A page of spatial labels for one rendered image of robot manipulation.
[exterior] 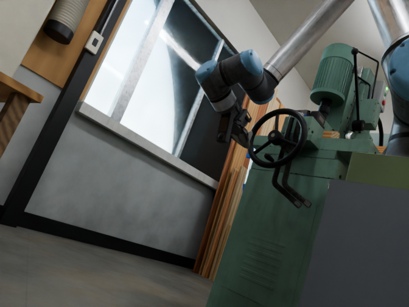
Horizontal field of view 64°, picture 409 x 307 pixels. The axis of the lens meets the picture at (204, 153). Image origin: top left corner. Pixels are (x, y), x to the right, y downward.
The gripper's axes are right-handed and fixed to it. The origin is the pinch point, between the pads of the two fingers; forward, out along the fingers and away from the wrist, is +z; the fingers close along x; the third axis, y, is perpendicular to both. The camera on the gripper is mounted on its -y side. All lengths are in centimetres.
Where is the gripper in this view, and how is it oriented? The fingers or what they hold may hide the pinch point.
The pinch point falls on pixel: (245, 147)
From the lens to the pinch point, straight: 130.7
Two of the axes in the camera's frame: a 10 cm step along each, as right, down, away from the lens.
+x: -7.0, -0.5, 7.1
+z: 4.8, 7.0, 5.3
